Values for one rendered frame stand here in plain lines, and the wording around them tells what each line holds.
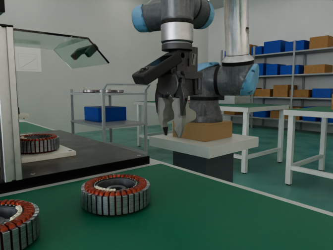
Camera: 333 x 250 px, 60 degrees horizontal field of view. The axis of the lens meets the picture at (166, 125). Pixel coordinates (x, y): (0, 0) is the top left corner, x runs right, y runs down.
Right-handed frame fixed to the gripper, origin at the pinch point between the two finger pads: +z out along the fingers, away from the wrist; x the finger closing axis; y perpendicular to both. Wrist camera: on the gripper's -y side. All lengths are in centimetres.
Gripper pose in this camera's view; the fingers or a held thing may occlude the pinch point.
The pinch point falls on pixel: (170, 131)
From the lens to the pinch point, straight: 67.9
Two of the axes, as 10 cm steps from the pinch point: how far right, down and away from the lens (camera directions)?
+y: 7.6, -0.8, 6.4
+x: -6.4, -0.9, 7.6
